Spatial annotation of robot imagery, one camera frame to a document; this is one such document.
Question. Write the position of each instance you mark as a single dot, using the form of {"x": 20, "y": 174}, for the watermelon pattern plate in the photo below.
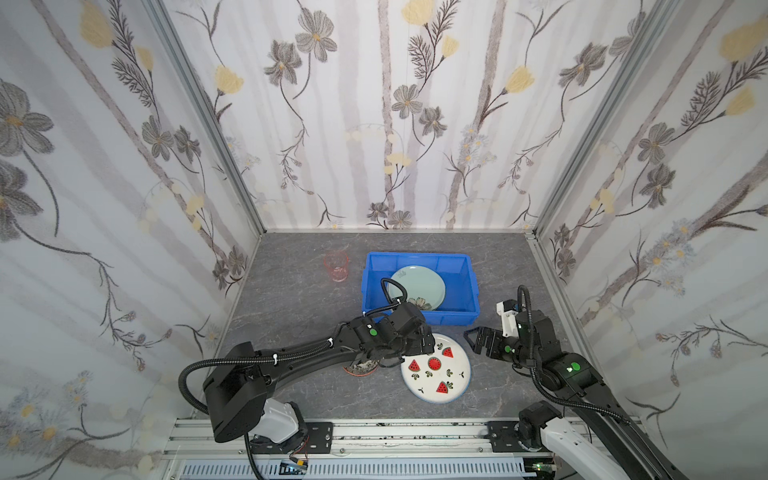
{"x": 440, "y": 377}

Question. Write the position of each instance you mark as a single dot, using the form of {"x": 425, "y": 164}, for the aluminium rail frame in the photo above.
{"x": 369, "y": 439}

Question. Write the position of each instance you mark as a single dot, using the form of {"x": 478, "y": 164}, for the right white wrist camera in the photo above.
{"x": 507, "y": 311}

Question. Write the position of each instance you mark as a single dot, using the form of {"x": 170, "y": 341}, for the blue plastic bin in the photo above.
{"x": 461, "y": 304}

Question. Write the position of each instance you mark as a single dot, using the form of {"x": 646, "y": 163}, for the pink glass cup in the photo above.
{"x": 336, "y": 264}

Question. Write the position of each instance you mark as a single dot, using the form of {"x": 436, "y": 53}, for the black white patterned bowl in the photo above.
{"x": 362, "y": 369}

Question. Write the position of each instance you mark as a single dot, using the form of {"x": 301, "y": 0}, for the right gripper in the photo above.
{"x": 489, "y": 343}

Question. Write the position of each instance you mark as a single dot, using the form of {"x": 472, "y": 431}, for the mint green flower plate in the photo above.
{"x": 418, "y": 285}

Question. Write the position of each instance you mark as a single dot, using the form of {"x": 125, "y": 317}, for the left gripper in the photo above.
{"x": 369, "y": 355}

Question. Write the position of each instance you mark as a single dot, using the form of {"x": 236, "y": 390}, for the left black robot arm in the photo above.
{"x": 236, "y": 391}

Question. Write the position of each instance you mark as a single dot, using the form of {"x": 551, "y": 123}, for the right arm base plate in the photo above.
{"x": 513, "y": 436}

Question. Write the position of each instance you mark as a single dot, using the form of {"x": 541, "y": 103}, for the white slotted cable duct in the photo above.
{"x": 417, "y": 468}

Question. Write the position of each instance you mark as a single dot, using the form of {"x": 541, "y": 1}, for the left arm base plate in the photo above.
{"x": 313, "y": 438}

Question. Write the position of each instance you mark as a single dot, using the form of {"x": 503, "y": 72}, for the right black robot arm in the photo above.
{"x": 578, "y": 417}

